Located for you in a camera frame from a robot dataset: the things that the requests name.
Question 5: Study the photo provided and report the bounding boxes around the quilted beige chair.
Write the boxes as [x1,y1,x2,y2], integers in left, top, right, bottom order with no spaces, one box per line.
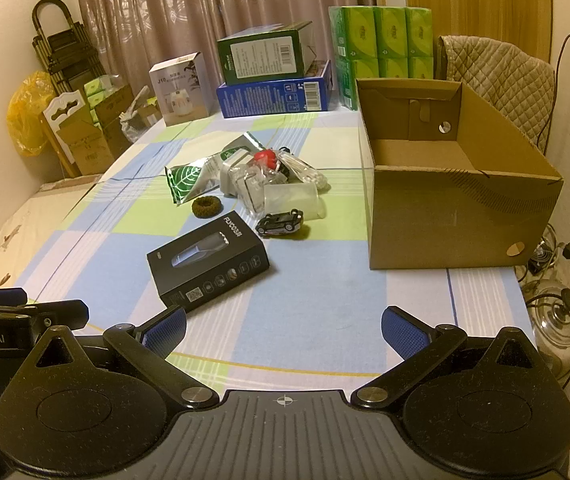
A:
[437,35,556,153]

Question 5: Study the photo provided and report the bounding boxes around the clear-wrapped wire holder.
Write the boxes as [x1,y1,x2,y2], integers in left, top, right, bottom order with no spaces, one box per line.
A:
[230,157,290,218]

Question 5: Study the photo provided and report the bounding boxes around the silver green-label packet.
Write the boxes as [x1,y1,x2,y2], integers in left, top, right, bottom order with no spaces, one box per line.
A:
[220,132,261,161]

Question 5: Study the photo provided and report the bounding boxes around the small toy car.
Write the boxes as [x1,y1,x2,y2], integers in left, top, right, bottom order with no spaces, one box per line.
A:
[256,209,306,236]

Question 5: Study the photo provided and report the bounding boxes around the green leaf foil packet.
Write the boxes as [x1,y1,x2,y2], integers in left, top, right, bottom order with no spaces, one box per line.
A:
[165,152,226,207]

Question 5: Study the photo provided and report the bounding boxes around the dark plugged-in wall cable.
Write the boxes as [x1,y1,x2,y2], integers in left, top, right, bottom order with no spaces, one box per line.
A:
[545,30,570,156]

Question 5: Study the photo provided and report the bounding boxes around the bag of cotton swabs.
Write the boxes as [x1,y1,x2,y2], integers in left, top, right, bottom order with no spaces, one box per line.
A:
[277,150,331,191]

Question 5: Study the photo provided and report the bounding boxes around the white humidifier box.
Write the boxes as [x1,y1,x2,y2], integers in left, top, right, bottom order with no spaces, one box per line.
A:
[148,51,212,127]

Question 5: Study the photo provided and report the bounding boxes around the cardboard box with hang tab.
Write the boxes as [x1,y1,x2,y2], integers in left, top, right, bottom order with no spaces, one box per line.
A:
[40,91,111,178]

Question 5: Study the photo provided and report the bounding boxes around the dark green product box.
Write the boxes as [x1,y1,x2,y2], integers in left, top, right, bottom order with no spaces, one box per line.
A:
[216,21,315,86]

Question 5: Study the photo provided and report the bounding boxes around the green tissue multipack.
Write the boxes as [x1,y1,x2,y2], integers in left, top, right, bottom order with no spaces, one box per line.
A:
[328,5,434,111]

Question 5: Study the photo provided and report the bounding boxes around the black product box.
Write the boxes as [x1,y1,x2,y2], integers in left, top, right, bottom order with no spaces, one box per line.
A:
[146,224,271,313]

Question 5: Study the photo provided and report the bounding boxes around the clear plastic bag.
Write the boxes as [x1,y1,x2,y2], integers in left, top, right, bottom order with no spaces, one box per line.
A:
[120,85,163,142]

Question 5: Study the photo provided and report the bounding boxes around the large brown cardboard box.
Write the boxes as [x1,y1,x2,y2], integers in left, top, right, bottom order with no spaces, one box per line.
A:
[355,77,564,271]

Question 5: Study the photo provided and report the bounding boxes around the open carton with tissue packs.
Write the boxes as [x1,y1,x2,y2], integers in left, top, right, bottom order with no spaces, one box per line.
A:
[85,74,136,156]

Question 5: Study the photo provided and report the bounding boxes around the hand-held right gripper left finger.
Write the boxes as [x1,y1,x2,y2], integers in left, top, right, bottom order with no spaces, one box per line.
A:
[25,306,220,409]

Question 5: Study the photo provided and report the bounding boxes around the red toy figure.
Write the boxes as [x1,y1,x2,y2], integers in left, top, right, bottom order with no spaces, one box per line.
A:
[254,149,280,171]

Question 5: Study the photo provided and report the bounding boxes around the yellow plastic bag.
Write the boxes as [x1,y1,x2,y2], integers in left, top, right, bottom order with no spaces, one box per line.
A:
[6,71,58,157]

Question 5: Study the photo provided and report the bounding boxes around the translucent plastic cup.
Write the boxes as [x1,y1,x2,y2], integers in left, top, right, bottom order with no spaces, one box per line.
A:
[262,182,327,221]

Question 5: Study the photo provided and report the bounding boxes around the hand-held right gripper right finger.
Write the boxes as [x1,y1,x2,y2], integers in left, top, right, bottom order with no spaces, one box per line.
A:
[351,305,546,410]

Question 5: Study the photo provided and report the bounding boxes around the glass kettle with black handle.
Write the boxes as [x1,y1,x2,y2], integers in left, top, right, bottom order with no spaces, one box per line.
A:
[525,242,570,386]

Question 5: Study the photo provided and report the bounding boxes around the blue product box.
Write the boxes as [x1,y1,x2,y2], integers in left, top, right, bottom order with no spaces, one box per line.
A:
[216,60,333,119]

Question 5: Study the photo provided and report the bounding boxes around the folded black step ladder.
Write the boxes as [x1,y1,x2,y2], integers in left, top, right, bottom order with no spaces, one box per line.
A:
[32,0,98,111]

